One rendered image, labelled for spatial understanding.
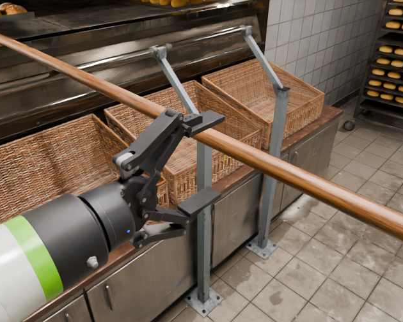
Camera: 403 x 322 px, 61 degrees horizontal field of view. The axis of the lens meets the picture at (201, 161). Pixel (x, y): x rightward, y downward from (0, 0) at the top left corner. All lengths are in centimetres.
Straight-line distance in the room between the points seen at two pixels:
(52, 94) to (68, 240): 113
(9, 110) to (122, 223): 106
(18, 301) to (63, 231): 7
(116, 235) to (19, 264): 10
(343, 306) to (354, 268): 27
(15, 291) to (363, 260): 194
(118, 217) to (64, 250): 7
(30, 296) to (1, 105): 110
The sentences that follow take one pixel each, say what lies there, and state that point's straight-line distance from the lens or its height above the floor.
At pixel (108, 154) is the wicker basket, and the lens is 156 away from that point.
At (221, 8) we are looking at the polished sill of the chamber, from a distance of 198.
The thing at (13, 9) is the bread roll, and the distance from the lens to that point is 182.
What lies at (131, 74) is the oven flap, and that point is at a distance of 162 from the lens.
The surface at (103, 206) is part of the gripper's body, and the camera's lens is 39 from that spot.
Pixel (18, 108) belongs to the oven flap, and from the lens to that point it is 142.
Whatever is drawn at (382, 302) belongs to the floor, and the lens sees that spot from 199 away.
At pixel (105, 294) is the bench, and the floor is 45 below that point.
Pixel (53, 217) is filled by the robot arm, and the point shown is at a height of 124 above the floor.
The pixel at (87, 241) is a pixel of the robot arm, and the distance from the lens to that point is 37.
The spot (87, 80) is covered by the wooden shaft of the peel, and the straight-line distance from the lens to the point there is 86.
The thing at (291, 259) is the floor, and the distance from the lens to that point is 201.
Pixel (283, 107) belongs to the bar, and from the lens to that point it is 151.
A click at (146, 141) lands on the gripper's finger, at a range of 40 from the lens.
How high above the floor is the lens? 147
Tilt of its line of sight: 33 degrees down
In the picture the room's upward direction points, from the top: straight up
